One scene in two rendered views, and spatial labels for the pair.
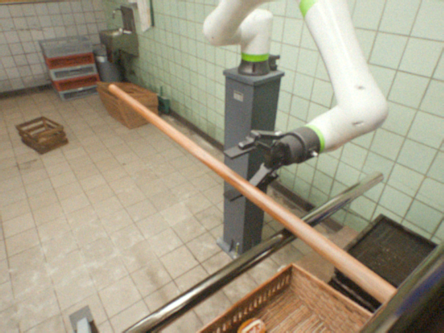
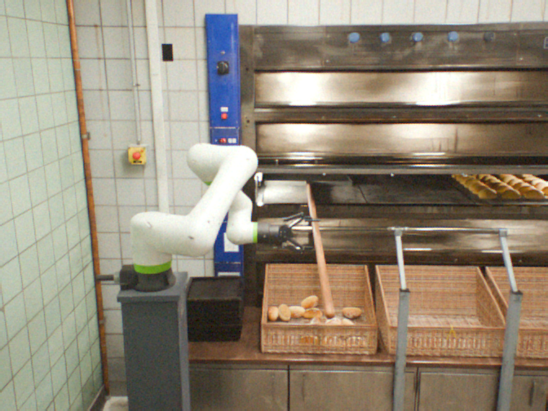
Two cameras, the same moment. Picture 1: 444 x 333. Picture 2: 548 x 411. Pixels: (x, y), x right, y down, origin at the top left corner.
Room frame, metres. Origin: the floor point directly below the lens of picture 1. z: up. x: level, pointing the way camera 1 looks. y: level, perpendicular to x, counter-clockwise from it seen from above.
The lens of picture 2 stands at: (2.46, 1.25, 1.95)
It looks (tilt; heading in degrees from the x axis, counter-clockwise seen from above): 15 degrees down; 218
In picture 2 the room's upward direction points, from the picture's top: straight up
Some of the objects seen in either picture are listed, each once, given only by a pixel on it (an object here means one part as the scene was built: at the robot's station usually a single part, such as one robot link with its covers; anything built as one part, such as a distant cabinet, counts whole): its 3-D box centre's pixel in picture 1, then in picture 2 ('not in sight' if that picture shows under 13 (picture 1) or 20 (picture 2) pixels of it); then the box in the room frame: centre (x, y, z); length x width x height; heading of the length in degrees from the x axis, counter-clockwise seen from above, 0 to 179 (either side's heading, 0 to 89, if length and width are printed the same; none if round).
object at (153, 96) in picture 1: (127, 94); not in sight; (3.36, 1.10, 0.32); 0.56 x 0.49 x 0.28; 44
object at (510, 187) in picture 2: not in sight; (505, 183); (-0.95, 0.33, 1.21); 0.61 x 0.48 x 0.06; 36
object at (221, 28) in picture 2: not in sight; (243, 185); (-0.38, -1.28, 1.07); 1.93 x 0.16 x 2.15; 36
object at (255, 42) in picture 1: (253, 34); (154, 240); (1.34, -0.15, 1.36); 0.16 x 0.13 x 0.19; 107
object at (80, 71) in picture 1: (71, 68); not in sight; (4.22, 2.12, 0.38); 0.60 x 0.40 x 0.16; 124
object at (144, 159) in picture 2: not in sight; (139, 154); (0.67, -1.06, 1.46); 0.10 x 0.07 x 0.10; 126
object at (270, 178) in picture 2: not in sight; (307, 177); (-0.42, -0.75, 1.20); 0.55 x 0.36 x 0.03; 127
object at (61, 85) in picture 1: (74, 78); not in sight; (4.23, 2.11, 0.23); 0.60 x 0.40 x 0.16; 126
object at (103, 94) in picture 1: (126, 99); not in sight; (3.35, 1.12, 0.26); 0.56 x 0.49 x 0.28; 43
